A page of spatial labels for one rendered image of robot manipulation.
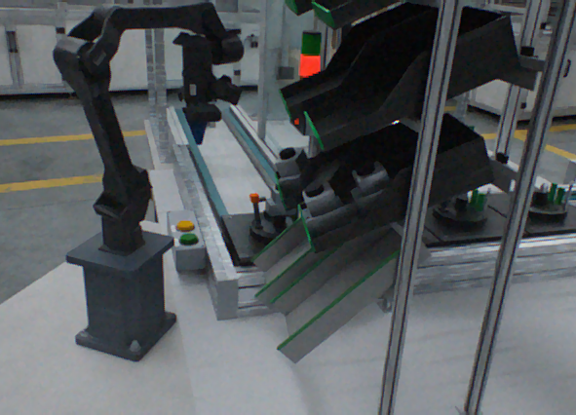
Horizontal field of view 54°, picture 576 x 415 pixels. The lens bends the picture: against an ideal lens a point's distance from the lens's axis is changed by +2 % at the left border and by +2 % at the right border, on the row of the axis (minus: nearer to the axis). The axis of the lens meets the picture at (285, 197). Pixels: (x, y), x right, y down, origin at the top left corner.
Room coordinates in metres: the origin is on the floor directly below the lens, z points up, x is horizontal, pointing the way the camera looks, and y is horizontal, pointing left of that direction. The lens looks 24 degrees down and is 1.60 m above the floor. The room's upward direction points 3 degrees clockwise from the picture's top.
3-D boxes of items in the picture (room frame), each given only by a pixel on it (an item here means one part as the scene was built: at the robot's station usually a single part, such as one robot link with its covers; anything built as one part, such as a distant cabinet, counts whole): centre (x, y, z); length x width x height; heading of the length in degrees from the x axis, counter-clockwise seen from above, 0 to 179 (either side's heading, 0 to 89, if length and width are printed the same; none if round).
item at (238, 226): (1.21, 0.01, 0.96); 0.24 x 0.24 x 0.02; 18
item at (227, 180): (1.50, 0.08, 0.91); 0.84 x 0.28 x 0.10; 18
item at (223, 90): (1.13, 0.14, 1.33); 0.07 x 0.07 x 0.06; 19
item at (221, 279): (1.43, 0.24, 0.91); 0.89 x 0.06 x 0.11; 18
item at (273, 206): (1.21, 0.00, 1.06); 0.08 x 0.04 x 0.07; 108
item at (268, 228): (1.21, 0.01, 0.98); 0.14 x 0.14 x 0.02
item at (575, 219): (1.44, -0.70, 1.01); 0.24 x 0.24 x 0.13; 18
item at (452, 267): (1.36, -0.45, 0.91); 1.24 x 0.33 x 0.10; 108
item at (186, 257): (1.23, 0.24, 0.93); 0.21 x 0.07 x 0.06; 18
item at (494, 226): (1.36, -0.46, 1.01); 0.24 x 0.24 x 0.13; 18
